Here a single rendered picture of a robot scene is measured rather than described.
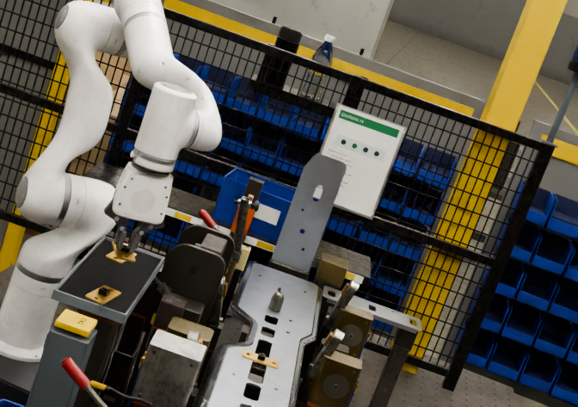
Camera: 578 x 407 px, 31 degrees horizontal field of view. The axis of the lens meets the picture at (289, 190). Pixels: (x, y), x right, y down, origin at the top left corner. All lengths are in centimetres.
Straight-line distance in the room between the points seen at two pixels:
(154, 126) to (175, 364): 44
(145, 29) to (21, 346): 80
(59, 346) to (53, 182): 58
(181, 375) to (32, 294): 56
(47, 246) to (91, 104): 33
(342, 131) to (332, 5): 582
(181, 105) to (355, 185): 137
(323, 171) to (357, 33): 607
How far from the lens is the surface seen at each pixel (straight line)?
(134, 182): 198
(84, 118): 232
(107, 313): 189
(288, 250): 300
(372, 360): 342
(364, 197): 324
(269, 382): 223
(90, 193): 233
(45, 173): 230
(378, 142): 320
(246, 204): 268
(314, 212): 296
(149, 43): 207
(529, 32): 323
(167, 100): 193
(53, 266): 237
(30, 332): 245
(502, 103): 325
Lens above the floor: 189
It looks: 13 degrees down
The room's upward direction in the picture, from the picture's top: 20 degrees clockwise
